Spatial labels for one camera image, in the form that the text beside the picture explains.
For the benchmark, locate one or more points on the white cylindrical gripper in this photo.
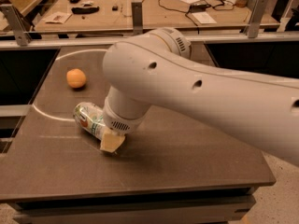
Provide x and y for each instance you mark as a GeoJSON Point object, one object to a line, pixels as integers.
{"type": "Point", "coordinates": [121, 121]}

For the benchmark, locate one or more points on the green white 7up can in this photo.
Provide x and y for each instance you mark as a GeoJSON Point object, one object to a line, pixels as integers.
{"type": "Point", "coordinates": [89, 117]}

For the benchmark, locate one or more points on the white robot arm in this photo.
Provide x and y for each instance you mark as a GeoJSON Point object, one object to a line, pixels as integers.
{"type": "Point", "coordinates": [155, 69]}

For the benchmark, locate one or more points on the orange fruit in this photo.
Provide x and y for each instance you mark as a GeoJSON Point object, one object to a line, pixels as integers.
{"type": "Point", "coordinates": [76, 78]}

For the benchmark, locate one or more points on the small black box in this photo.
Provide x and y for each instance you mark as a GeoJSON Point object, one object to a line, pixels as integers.
{"type": "Point", "coordinates": [115, 7]}

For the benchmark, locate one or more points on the white paper sheet left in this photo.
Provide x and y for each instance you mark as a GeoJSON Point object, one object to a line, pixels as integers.
{"type": "Point", "coordinates": [57, 18]}

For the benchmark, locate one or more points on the white paper sheet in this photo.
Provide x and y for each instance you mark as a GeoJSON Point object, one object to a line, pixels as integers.
{"type": "Point", "coordinates": [204, 18]}
{"type": "Point", "coordinates": [57, 18]}

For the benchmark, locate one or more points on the black stapler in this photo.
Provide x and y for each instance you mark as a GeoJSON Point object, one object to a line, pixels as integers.
{"type": "Point", "coordinates": [84, 10]}

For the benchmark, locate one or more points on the white paper sheet right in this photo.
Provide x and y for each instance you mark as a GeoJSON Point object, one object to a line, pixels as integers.
{"type": "Point", "coordinates": [204, 18]}

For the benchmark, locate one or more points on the wooden back desk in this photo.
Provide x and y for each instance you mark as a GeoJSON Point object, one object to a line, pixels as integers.
{"type": "Point", "coordinates": [156, 13]}

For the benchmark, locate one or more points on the left metal bracket post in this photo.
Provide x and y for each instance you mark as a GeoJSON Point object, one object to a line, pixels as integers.
{"type": "Point", "coordinates": [20, 27]}

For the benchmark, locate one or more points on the middle metal bracket post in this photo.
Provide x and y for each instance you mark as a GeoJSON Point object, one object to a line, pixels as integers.
{"type": "Point", "coordinates": [137, 17]}

